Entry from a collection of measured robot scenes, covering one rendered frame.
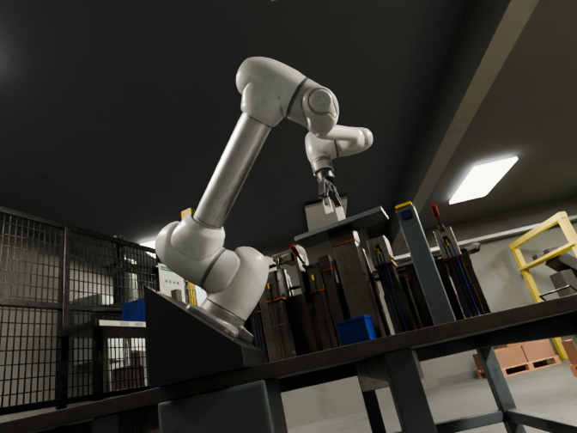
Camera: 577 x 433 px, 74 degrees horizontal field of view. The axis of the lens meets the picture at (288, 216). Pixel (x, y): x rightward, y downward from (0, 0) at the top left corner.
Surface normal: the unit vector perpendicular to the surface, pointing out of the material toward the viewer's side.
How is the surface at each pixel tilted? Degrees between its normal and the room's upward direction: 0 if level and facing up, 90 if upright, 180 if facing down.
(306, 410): 90
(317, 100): 116
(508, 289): 90
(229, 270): 91
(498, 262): 90
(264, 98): 124
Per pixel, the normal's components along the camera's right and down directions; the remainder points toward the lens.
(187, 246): -0.14, 0.13
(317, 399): -0.11, -0.37
